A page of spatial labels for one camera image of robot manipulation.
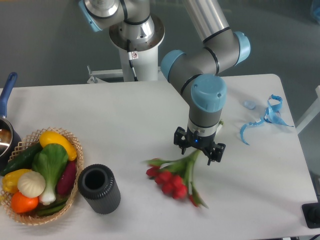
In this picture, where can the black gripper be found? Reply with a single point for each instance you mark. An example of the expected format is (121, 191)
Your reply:
(185, 139)

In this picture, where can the red tulip bouquet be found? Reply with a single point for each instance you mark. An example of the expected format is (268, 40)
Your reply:
(176, 177)

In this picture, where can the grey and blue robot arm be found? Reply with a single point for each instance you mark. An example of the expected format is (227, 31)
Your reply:
(195, 77)

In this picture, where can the small light blue cap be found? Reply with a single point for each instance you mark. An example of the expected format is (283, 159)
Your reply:
(251, 105)

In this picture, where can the blue ribbon strip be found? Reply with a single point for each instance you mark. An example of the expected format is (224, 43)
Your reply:
(271, 115)

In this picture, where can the black ribbed cylindrical vase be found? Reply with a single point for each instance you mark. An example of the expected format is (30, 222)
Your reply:
(97, 184)

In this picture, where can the black device at table edge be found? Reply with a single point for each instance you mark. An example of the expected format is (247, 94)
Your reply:
(311, 213)

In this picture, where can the purple sweet potato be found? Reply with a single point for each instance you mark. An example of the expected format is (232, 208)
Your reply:
(66, 182)

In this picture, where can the green bok choy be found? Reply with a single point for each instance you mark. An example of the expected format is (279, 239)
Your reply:
(50, 162)

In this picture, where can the woven bamboo basket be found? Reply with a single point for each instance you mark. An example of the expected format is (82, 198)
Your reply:
(30, 218)

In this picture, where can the white steamed bun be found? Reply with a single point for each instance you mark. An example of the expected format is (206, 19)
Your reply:
(31, 184)

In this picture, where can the green beans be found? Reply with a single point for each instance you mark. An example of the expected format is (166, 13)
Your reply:
(48, 210)

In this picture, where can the green cucumber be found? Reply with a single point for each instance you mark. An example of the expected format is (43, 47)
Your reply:
(23, 160)

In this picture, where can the orange fruit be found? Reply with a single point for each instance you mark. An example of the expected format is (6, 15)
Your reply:
(22, 204)

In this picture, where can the yellow bell pepper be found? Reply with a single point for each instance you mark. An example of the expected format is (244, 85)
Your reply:
(10, 180)

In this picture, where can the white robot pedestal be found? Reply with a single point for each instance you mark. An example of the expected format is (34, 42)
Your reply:
(138, 51)

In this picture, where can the white frame at right edge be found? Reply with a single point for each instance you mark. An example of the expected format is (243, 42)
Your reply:
(310, 113)

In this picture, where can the blue handled saucepan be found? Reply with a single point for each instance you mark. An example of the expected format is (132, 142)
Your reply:
(9, 138)

